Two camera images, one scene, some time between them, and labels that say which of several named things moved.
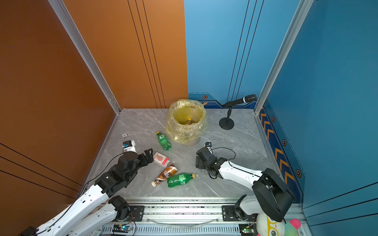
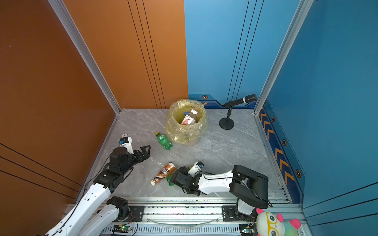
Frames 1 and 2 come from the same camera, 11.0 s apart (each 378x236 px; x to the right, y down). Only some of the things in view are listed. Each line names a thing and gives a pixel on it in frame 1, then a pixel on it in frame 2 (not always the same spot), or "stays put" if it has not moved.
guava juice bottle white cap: (161, 160) → (189, 118)
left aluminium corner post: (77, 39) stays put
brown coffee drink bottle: (170, 171) stays put
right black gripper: (199, 163) → (182, 170)
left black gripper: (149, 157) → (145, 155)
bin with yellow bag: (186, 121) stays put
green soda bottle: (163, 141) stays put
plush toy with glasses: (266, 225) stays put
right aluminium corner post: (303, 8) stays put
